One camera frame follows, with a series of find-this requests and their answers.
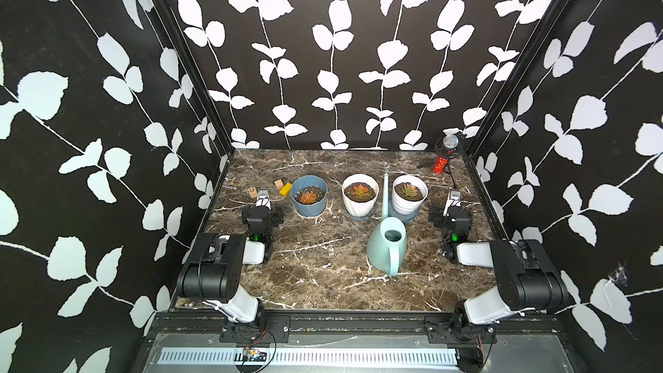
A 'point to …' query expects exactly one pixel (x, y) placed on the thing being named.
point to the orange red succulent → (308, 198)
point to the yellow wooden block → (286, 189)
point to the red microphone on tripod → (445, 148)
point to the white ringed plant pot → (408, 192)
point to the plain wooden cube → (279, 184)
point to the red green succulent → (361, 192)
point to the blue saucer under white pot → (407, 218)
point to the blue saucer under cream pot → (370, 215)
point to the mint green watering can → (387, 247)
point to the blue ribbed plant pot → (309, 183)
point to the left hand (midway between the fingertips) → (263, 199)
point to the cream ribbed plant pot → (357, 206)
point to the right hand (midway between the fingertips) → (447, 200)
